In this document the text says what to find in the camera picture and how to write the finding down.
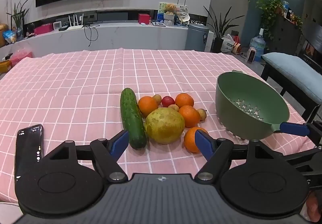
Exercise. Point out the brown longan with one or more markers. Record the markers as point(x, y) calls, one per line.
point(202, 114)
point(173, 107)
point(157, 98)

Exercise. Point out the pink box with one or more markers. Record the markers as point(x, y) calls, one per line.
point(43, 29)

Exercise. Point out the red box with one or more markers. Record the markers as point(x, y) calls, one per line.
point(143, 18)

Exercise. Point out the painted picture card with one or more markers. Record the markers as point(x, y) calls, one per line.
point(182, 8)

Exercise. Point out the orange cardboard box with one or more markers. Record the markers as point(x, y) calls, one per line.
point(5, 66)

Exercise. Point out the thin-leaf potted plant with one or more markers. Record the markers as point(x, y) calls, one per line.
point(18, 16)

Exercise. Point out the white plastic bag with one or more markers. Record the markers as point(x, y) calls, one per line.
point(227, 45)

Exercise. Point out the green colander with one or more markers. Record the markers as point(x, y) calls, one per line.
point(241, 103)

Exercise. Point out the teddy bear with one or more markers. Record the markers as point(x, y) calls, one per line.
point(170, 9)

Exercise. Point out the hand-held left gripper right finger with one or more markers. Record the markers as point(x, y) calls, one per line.
point(202, 142)

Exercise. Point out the pink checked tablecloth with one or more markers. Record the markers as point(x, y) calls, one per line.
point(75, 88)

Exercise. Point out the white router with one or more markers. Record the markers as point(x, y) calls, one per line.
point(74, 27)

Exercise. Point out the yellow-green guava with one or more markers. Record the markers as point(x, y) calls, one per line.
point(164, 125)

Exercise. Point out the green cucumber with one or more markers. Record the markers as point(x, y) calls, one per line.
point(132, 118)

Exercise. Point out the small white heater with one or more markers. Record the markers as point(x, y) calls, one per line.
point(251, 55)

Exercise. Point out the white pot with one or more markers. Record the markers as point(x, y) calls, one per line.
point(169, 19)

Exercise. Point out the long-leaf potted plant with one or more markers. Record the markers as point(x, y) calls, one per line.
point(218, 37)

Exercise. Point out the orange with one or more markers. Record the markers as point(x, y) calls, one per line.
point(190, 116)
point(184, 100)
point(190, 142)
point(148, 106)

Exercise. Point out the black smartphone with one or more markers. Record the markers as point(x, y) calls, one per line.
point(29, 143)

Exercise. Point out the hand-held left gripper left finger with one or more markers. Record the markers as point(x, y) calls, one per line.
point(120, 142)

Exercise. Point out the red tomato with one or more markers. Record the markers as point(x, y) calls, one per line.
point(167, 101)

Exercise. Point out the dark cabinet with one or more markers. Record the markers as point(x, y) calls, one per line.
point(286, 35)

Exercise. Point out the grey trash bin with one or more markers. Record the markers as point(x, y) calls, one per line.
point(197, 37)

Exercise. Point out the blue water bottle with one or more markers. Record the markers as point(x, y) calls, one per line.
point(257, 46)

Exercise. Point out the leafy green plant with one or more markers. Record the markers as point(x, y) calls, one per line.
point(269, 12)

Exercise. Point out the small white clock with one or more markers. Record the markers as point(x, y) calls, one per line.
point(57, 25)

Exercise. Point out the black round table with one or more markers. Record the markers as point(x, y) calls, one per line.
point(314, 39)

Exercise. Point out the blue snack bag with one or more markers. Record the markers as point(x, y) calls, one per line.
point(9, 36)

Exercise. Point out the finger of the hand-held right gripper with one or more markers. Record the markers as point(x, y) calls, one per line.
point(303, 159)
point(294, 128)

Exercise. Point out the pink bag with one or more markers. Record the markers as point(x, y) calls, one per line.
point(22, 56)

